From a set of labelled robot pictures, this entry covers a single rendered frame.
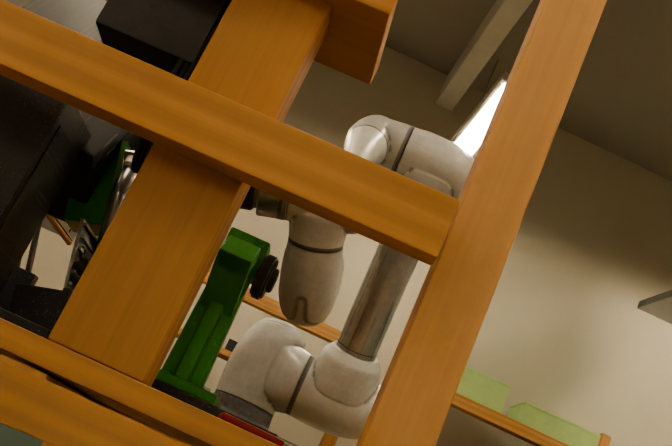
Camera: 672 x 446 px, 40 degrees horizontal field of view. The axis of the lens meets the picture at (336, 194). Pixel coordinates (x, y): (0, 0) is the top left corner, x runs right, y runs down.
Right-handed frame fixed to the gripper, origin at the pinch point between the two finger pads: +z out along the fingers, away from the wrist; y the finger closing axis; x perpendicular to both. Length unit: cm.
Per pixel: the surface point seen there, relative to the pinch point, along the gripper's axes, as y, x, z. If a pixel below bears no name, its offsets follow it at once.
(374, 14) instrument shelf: 38, 13, -35
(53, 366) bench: -5, 52, 0
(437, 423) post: -5, 51, -51
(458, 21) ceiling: -101, -562, -121
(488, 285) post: 9, 37, -56
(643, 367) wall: -338, -485, -320
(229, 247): 2.0, 25.5, -18.9
